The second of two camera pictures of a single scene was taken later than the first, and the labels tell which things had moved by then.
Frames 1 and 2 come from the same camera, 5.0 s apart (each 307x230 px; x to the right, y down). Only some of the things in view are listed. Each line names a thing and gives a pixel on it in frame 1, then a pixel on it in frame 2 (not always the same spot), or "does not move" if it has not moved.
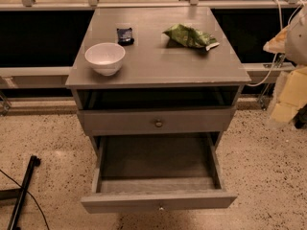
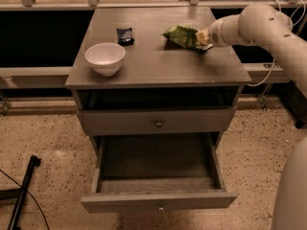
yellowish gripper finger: (277, 45) -> (222, 33)
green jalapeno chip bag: (186, 35) does not move
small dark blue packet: (125, 36) does not move
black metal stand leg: (13, 194) does not move
